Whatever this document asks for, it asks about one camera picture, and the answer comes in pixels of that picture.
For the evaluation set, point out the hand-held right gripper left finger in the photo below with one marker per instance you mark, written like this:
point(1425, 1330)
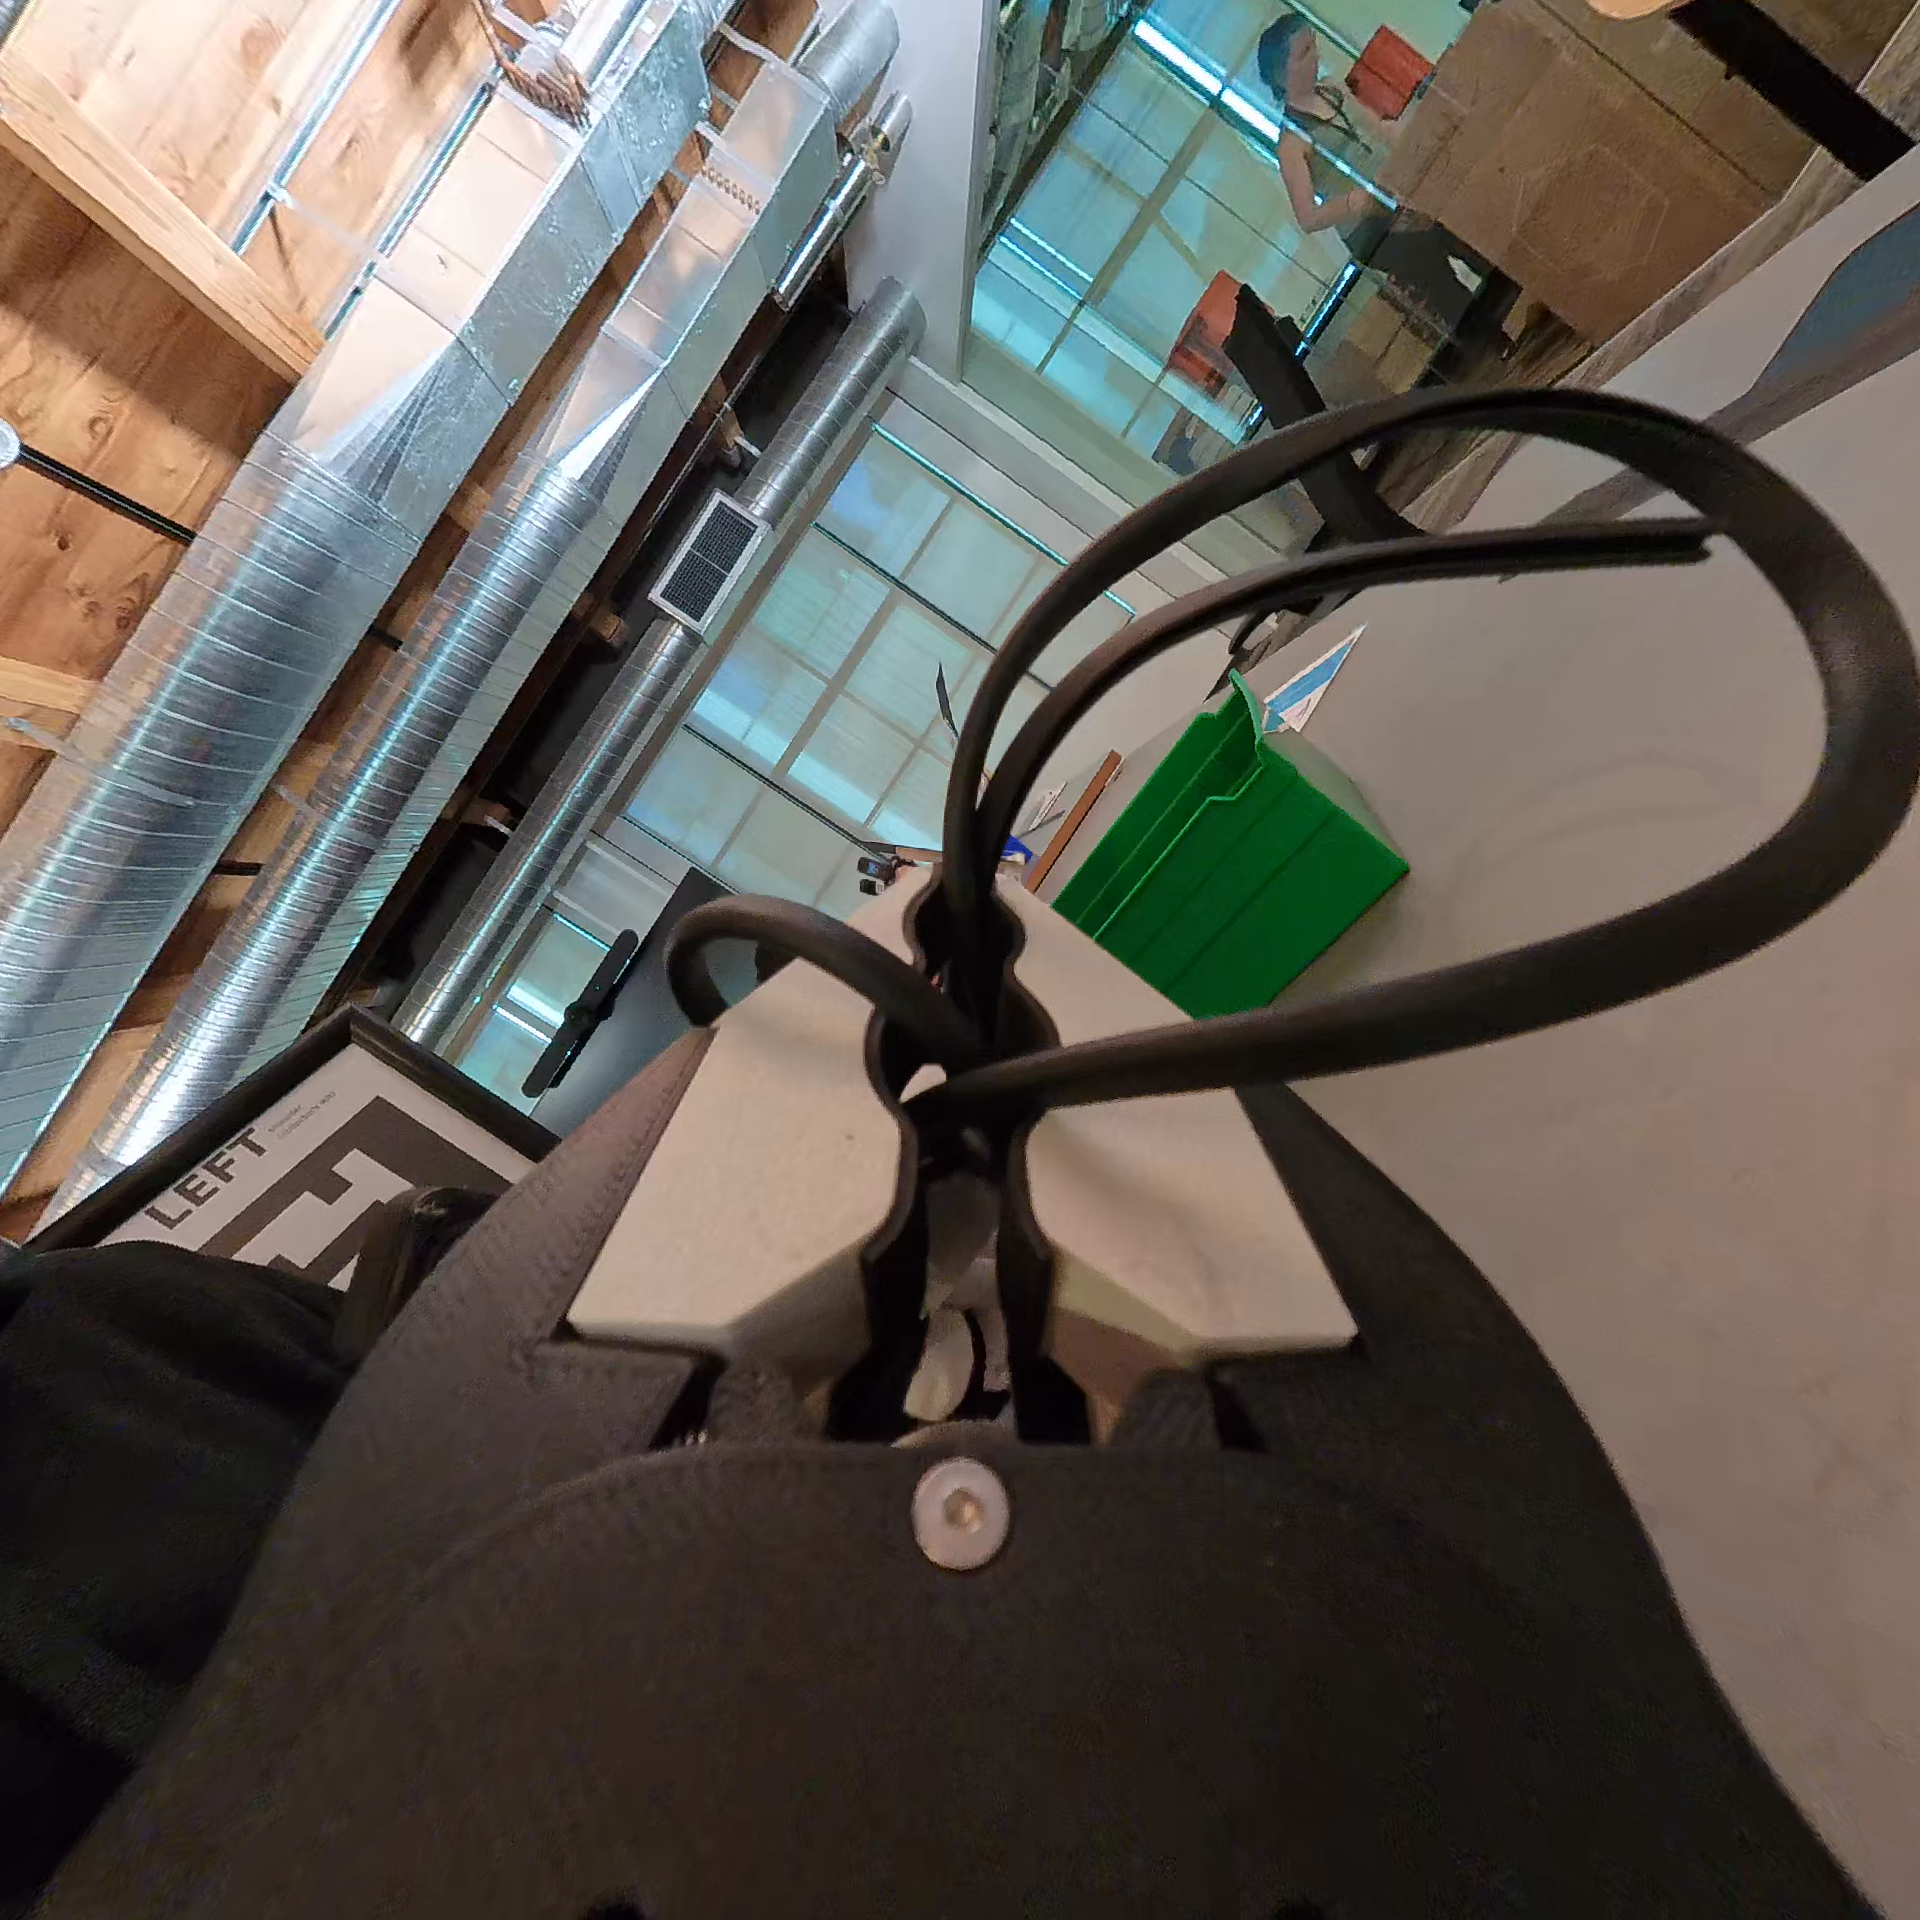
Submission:
point(750, 1201)

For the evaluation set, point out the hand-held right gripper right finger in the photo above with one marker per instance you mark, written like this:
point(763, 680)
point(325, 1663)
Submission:
point(1185, 1244)

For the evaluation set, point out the green plastic bin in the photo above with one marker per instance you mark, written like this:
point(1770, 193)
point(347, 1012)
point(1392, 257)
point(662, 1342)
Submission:
point(1261, 885)

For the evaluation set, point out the black TV screen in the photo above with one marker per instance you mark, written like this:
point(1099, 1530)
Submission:
point(675, 1034)

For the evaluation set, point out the black white marker board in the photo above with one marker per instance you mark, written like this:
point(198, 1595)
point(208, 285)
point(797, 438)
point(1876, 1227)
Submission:
point(301, 1170)

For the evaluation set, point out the printed paper sheet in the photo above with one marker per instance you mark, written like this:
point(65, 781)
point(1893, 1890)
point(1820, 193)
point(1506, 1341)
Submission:
point(1312, 683)

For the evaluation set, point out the white vent grille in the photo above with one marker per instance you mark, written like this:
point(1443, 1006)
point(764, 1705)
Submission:
point(709, 558)

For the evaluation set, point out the black office chair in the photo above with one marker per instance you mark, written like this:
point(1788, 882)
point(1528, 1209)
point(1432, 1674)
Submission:
point(1291, 375)

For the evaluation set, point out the cardboard box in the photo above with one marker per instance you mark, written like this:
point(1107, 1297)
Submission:
point(1575, 134)

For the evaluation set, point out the black video camera bar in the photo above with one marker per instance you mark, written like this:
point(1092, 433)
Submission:
point(585, 1004)

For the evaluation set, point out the silver spiral ventilation duct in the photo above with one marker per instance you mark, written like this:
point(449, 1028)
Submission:
point(374, 794)
point(181, 750)
point(631, 750)

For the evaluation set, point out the rectangular metal duct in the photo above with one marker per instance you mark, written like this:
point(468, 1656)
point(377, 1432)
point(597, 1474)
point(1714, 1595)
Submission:
point(525, 254)

